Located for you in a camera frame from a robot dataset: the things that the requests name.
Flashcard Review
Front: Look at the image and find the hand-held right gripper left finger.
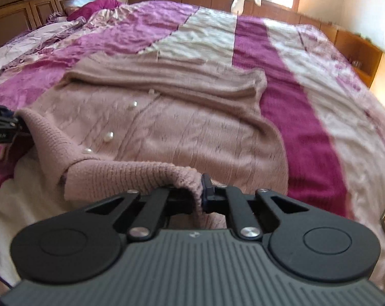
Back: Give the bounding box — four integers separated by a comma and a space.
84, 187, 196, 242

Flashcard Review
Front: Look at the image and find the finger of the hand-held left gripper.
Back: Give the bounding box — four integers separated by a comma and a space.
0, 99, 30, 134

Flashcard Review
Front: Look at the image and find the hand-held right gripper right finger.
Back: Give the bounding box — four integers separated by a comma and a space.
201, 173, 310, 240

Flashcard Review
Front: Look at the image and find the pink knitted cardigan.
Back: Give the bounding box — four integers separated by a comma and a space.
16, 53, 289, 230

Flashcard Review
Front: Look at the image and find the white bed sheet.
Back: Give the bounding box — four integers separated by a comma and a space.
0, 158, 69, 294

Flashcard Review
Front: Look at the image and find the floral ruffled pillow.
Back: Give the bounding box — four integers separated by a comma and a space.
0, 12, 86, 74

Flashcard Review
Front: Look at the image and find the dark wooden headboard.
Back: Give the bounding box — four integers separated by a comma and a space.
0, 0, 113, 50

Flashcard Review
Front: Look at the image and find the magenta pillow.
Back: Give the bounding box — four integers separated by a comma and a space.
67, 0, 123, 22

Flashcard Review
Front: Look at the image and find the purple striped bedspread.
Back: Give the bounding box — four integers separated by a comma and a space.
0, 0, 385, 294

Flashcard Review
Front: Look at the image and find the white cloth on cabinet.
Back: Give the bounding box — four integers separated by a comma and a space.
230, 0, 264, 15

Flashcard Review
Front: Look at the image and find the wooden ledge cabinet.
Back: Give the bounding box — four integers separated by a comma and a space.
128, 0, 385, 88

